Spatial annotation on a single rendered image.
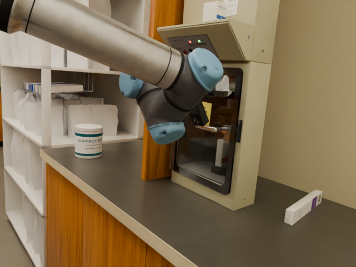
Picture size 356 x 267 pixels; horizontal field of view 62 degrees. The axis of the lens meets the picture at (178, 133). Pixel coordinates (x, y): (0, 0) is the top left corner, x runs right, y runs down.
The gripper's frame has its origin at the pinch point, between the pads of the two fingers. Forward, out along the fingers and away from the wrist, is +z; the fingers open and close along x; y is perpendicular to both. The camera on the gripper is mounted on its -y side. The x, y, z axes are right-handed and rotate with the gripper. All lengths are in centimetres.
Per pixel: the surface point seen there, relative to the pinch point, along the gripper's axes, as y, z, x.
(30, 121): -32, -16, 155
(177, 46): 14.2, -3.2, 21.4
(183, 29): 18.6, -7.4, 13.9
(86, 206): -49, -23, 46
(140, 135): -37, 44, 112
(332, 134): -13, 47, -14
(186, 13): 26.6, 3.6, 25.6
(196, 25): 19.1, -7.7, 7.8
